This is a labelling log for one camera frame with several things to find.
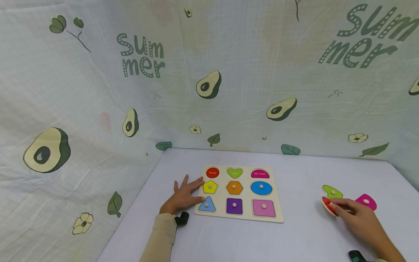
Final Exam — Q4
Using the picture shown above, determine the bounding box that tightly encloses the person's left hand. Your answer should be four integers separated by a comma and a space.
159, 174, 206, 215

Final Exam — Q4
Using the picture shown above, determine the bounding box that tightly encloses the person's right hand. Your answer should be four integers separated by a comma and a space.
329, 198, 391, 252

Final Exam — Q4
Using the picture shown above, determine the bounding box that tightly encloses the red circle puzzle piece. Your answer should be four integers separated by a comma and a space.
321, 196, 339, 217

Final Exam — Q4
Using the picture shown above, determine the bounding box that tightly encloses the wooden shape puzzle board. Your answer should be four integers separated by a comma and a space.
194, 165, 284, 223

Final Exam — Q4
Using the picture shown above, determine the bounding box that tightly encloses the person's right forearm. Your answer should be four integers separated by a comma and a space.
373, 237, 407, 262

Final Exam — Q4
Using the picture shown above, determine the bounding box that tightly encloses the person's left forearm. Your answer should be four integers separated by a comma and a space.
139, 213, 178, 262

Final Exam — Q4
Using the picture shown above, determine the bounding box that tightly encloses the black wrist band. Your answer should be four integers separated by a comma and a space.
174, 211, 190, 226
348, 250, 372, 262

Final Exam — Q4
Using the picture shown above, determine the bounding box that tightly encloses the magenta half round puzzle piece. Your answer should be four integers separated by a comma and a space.
355, 194, 378, 211

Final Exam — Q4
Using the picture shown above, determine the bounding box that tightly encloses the blue triangle puzzle piece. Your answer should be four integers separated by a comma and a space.
198, 196, 216, 213

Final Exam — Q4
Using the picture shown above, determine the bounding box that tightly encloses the yellow pentagon puzzle piece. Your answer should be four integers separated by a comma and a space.
203, 180, 219, 194

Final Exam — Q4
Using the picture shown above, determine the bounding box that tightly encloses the green heart puzzle piece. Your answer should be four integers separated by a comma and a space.
322, 184, 344, 199

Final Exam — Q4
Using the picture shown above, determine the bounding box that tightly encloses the orange hexagon puzzle piece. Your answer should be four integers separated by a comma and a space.
226, 180, 244, 195

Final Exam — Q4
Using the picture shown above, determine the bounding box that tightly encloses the purple square puzzle piece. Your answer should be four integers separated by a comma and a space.
226, 198, 243, 215

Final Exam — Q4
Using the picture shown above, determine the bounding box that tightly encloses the pink square puzzle piece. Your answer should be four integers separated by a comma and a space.
252, 199, 276, 218

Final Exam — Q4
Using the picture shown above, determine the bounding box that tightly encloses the blue oval puzzle piece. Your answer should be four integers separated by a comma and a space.
250, 180, 273, 196

